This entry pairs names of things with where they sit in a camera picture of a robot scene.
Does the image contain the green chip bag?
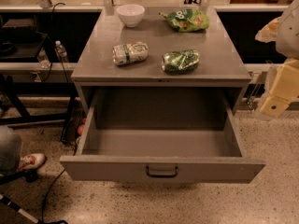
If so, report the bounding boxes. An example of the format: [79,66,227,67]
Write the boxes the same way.
[160,8,209,33]

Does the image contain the black side table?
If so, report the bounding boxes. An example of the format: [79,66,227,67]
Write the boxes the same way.
[0,14,78,125]

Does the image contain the white orange sneaker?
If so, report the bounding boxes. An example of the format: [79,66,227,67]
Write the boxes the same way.
[18,153,46,172]

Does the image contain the black wire basket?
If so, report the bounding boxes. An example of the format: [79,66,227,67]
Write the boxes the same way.
[60,100,85,145]

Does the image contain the open grey top drawer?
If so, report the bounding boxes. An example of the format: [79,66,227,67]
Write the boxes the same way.
[61,87,264,183]

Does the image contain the grey metal cabinet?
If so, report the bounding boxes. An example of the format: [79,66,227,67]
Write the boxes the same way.
[72,7,249,111]

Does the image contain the black white striped pole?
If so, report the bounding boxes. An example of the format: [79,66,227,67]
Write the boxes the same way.
[0,194,43,224]

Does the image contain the black drawer handle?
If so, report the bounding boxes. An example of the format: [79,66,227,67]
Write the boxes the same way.
[146,166,178,178]

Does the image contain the clear plastic water bottle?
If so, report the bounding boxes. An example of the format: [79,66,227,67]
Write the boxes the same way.
[55,40,69,64]

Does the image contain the black cable on floor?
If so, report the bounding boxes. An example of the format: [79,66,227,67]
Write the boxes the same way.
[40,168,69,224]

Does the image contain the white bowl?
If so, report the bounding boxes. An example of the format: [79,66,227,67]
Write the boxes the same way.
[117,4,145,27]

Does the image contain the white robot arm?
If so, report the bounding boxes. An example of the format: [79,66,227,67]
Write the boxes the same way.
[254,0,299,120]

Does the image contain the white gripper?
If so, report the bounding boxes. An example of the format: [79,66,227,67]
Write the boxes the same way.
[255,17,299,118]

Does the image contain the white green soda can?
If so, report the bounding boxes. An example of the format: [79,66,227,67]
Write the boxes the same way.
[112,41,149,66]

